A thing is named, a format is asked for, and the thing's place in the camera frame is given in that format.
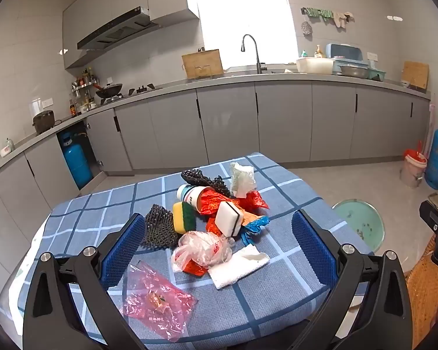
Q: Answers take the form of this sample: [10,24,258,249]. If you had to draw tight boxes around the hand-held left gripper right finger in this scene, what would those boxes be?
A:
[291,209,413,350]

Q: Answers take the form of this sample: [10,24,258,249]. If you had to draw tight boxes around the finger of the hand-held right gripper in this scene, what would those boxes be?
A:
[419,200,438,230]

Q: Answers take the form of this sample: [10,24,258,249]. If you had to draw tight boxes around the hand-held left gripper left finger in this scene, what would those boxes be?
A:
[23,212,148,350]

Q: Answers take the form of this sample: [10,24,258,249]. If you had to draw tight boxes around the blue plastic wrapper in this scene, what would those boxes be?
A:
[240,216,271,246]

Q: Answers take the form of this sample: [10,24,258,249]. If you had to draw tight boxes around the yellow green sponge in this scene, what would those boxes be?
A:
[172,202,198,235]

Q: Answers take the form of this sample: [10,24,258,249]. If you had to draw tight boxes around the white sponge with black stripe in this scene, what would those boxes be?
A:
[215,201,246,237]

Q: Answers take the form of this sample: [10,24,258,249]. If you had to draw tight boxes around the red orange gold-print wrapper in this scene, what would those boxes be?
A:
[205,216,221,236]

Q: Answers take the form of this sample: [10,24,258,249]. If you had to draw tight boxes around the black foam mesh net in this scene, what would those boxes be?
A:
[180,169,227,198]

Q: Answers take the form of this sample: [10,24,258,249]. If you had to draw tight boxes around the grey foam mesh net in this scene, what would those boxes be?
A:
[140,204,180,251]

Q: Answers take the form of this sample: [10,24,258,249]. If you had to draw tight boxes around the bucket with red bag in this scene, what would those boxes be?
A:
[400,148,428,189]

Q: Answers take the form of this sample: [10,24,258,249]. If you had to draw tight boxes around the pink plastic bag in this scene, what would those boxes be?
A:
[120,262,198,343]

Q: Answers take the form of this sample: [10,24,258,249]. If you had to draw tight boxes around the blue checked tablecloth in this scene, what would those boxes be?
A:
[0,152,375,347]

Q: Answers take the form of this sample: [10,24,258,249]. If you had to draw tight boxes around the white folded cloth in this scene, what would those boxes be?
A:
[207,245,271,290]

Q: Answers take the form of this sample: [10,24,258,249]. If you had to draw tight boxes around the clear plastic bag red print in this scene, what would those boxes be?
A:
[171,231,235,276]

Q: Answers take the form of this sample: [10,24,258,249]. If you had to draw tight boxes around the white paper cup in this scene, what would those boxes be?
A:
[177,184,206,213]

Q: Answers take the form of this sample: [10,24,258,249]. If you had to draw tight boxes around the crumpled white plastic bag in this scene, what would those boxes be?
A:
[229,162,258,198]

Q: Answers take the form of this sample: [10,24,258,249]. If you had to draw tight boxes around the crumpled red wrapper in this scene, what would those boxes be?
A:
[198,188,239,216]

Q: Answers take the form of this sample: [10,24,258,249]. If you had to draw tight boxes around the grey kitchen base cabinets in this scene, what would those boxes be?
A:
[0,69,433,300]

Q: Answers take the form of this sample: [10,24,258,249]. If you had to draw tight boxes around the small wooden cutting board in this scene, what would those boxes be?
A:
[401,61,430,90]

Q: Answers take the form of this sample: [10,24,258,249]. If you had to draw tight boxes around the teal drain tray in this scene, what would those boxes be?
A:
[332,60,387,82]

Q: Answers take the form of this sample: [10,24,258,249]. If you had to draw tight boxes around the dark cooking pot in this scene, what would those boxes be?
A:
[32,110,55,135]

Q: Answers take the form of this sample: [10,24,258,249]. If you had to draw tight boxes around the black wok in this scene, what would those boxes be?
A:
[93,83,124,100]

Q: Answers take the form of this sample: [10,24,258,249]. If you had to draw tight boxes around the gas stove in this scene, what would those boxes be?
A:
[99,84,164,105]

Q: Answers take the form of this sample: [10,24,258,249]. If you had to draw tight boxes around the metal basin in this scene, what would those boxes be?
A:
[339,65,370,79]

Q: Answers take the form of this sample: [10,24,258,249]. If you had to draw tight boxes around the spice rack with bottles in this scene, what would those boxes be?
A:
[69,67,98,116]

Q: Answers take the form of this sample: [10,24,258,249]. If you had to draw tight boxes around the white plastic basin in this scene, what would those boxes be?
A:
[296,57,335,74]

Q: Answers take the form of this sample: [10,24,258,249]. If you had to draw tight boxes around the blue dish box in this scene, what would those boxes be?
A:
[325,44,368,70]

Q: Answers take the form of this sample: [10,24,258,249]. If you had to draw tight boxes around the dark gooseneck faucet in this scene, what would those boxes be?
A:
[241,34,268,74]

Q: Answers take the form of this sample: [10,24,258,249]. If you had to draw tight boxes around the large wooden cutting board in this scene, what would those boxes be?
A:
[181,49,224,79]

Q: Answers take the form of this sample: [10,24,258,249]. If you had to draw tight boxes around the beige hanging gloves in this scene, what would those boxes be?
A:
[332,10,355,28]

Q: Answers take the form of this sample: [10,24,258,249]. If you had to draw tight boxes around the black range hood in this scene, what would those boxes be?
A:
[77,6,160,51]

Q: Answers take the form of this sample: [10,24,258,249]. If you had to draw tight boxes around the green hanging cloth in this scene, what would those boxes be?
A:
[301,6,335,19]

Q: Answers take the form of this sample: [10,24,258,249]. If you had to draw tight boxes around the bright window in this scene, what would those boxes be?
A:
[195,0,300,71]

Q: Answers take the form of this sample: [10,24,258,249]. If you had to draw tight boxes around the grey wall cabinets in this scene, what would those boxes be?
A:
[62,0,200,70]

